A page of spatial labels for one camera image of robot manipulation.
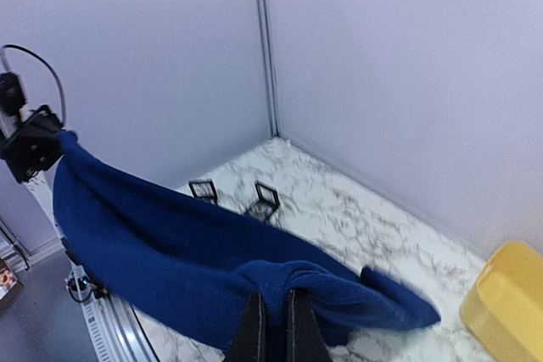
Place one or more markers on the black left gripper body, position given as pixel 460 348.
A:
pixel 35 146

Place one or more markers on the aluminium right corner post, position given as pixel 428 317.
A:
pixel 269 67

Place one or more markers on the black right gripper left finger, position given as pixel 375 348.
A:
pixel 249 342

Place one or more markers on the cardboard box on floor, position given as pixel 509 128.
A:
pixel 10 285

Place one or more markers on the black case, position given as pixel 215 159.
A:
pixel 266 205
pixel 204 190

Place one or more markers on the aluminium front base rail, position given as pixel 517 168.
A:
pixel 115 331

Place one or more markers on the navy blue printed t-shirt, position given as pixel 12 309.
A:
pixel 192 265

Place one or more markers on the yellow plastic basket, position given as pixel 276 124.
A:
pixel 503 309

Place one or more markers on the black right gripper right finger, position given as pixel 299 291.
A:
pixel 303 342

